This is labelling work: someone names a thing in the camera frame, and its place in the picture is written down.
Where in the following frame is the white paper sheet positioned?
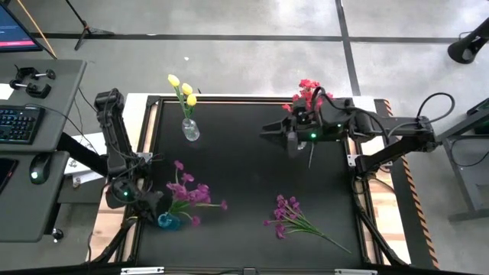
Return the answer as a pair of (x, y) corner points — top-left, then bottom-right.
(0, 82), (15, 101)

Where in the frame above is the black phone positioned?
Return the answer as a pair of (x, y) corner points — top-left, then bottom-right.
(0, 157), (19, 194)

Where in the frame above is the grey metal cart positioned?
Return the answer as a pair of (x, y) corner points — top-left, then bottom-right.
(435, 97), (489, 222)

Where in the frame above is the light wooden table board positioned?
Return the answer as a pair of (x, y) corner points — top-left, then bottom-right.
(89, 101), (412, 264)

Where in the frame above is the yellow artificial tulip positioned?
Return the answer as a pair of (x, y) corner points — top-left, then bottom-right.
(181, 82), (194, 121)
(167, 73), (190, 121)
(185, 93), (198, 121)

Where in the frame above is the black floor stand base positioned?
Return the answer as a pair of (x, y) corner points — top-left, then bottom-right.
(446, 17), (489, 65)

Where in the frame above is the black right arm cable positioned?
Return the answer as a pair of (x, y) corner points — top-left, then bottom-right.
(387, 91), (456, 138)

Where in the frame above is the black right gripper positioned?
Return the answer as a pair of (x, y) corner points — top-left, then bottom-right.
(259, 97), (347, 159)

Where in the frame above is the black C-clamp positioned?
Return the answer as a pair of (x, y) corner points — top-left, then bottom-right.
(14, 66), (57, 81)
(9, 79), (53, 99)

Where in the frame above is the black computer mouse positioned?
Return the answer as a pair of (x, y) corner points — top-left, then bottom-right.
(29, 152), (53, 186)

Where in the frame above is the grey desk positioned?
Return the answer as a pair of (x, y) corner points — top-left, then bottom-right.
(0, 59), (88, 244)

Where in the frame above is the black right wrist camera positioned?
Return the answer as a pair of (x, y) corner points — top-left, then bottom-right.
(301, 128), (324, 144)

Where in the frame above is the black backlit keyboard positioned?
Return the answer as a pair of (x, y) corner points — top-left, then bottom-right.
(0, 105), (46, 145)

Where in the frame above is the white paper stack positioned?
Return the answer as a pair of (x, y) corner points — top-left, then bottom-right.
(63, 131), (110, 188)

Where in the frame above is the silver metal bracket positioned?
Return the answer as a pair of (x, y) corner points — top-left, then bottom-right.
(121, 266), (165, 275)
(335, 268), (378, 275)

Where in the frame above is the yellow cord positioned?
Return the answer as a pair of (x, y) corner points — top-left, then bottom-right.
(15, 0), (58, 60)

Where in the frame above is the computer screen blue display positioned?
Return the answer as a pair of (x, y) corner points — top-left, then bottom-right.
(0, 3), (44, 53)

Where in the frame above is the blue glass vase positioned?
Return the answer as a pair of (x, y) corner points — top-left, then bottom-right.
(157, 212), (183, 231)

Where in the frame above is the round clear glass vase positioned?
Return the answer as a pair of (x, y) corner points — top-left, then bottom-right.
(181, 117), (201, 143)

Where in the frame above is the black tripod stand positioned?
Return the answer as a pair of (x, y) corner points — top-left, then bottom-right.
(63, 0), (115, 51)

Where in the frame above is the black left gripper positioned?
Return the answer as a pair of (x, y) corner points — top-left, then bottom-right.
(105, 178), (165, 224)

